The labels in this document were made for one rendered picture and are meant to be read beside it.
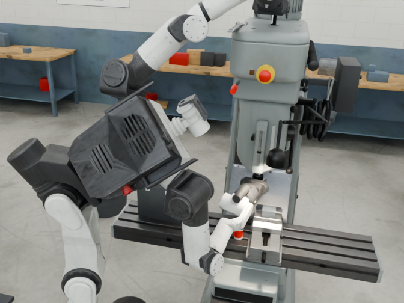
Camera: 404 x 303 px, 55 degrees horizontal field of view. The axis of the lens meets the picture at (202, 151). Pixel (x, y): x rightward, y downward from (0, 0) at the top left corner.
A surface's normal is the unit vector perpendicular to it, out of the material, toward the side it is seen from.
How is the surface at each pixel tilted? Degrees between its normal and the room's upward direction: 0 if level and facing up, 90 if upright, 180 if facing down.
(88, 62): 90
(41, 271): 0
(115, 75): 68
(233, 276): 0
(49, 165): 90
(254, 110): 90
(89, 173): 75
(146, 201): 90
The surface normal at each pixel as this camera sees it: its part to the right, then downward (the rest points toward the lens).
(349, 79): -0.22, 0.40
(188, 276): 0.03, -0.91
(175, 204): -0.45, 0.37
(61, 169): 0.11, 0.42
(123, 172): -0.37, 0.12
